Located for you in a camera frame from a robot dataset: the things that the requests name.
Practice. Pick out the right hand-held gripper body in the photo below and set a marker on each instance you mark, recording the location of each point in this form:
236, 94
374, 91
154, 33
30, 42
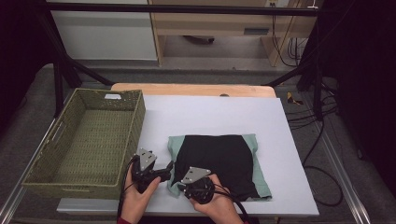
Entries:
194, 174

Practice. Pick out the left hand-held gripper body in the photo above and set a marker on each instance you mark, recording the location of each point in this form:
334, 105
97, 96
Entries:
146, 158

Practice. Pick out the black and green t-shirt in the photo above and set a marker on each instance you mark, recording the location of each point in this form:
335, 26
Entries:
218, 161

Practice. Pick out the green woven basket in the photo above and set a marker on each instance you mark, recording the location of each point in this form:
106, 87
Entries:
93, 140

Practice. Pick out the person's left hand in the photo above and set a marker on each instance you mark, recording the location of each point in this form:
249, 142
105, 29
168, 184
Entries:
134, 205

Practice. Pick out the person's right hand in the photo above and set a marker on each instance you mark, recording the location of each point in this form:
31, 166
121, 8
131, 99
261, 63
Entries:
221, 208

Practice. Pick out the white board sheet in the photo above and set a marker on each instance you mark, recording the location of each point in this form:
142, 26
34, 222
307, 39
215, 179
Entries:
218, 115

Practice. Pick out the black metal stand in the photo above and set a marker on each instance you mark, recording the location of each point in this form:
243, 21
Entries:
58, 93
317, 93

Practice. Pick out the yellow and black tape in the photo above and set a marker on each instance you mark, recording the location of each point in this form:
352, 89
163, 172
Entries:
292, 99

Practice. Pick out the dark low object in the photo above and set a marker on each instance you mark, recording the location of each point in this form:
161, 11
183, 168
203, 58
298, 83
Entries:
199, 39

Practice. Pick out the white cabinet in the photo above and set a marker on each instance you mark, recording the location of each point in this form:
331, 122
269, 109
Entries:
102, 34

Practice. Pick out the light wooden desk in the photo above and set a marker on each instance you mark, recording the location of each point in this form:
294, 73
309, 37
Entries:
211, 25

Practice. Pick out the black horizontal metal bar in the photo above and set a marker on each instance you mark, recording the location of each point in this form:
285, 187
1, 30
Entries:
186, 8

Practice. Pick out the black curtain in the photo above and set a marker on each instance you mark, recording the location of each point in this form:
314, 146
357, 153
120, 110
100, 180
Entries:
367, 77
18, 46

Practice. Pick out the small white object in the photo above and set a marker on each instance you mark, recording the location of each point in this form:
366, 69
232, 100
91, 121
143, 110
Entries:
312, 6

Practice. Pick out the aluminium rail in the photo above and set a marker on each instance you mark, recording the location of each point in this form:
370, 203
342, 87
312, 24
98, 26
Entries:
358, 205
12, 202

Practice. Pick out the wall socket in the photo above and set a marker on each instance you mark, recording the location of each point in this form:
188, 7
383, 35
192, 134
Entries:
272, 3

